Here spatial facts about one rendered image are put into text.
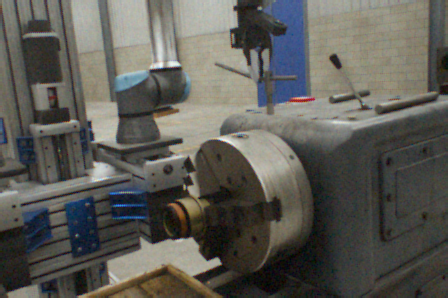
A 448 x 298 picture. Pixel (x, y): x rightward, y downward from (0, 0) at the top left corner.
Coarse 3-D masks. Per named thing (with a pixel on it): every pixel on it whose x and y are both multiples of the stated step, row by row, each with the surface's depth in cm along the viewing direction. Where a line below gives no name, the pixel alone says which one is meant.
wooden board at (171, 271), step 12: (168, 264) 113; (132, 276) 108; (144, 276) 109; (156, 276) 111; (168, 276) 111; (180, 276) 107; (108, 288) 104; (120, 288) 105; (132, 288) 106; (168, 288) 105; (192, 288) 103; (204, 288) 99
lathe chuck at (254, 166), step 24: (216, 144) 98; (240, 144) 94; (264, 144) 95; (216, 168) 100; (240, 168) 93; (264, 168) 90; (288, 168) 93; (240, 192) 94; (264, 192) 88; (288, 192) 91; (288, 216) 90; (240, 240) 97; (264, 240) 90; (288, 240) 93; (240, 264) 99; (264, 264) 94
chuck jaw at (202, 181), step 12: (192, 156) 101; (204, 156) 103; (192, 168) 101; (204, 168) 101; (192, 180) 98; (204, 180) 99; (216, 180) 101; (192, 192) 96; (204, 192) 98; (216, 192) 99
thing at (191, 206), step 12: (180, 204) 92; (192, 204) 92; (204, 204) 95; (168, 216) 95; (180, 216) 90; (192, 216) 91; (204, 216) 92; (168, 228) 94; (180, 228) 89; (192, 228) 91; (204, 228) 92
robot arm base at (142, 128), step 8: (144, 112) 145; (152, 112) 151; (120, 120) 147; (128, 120) 145; (136, 120) 145; (144, 120) 146; (152, 120) 148; (120, 128) 146; (128, 128) 145; (136, 128) 144; (144, 128) 145; (152, 128) 147; (120, 136) 146; (128, 136) 145; (136, 136) 144; (144, 136) 145; (152, 136) 146; (160, 136) 152
